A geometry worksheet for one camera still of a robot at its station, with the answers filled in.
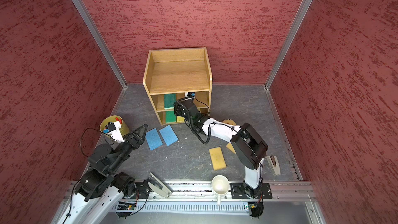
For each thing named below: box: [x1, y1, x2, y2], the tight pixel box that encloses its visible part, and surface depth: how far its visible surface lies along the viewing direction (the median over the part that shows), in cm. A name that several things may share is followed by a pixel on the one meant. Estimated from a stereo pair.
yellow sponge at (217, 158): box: [208, 146, 227, 171], surface depth 85 cm
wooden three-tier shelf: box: [143, 47, 213, 126], surface depth 85 cm
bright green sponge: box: [165, 110, 177, 123], surface depth 99 cm
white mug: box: [211, 175, 230, 206], surface depth 71 cm
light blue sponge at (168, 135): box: [158, 124, 179, 147], surface depth 94 cm
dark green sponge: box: [164, 93, 177, 109], surface depth 89 cm
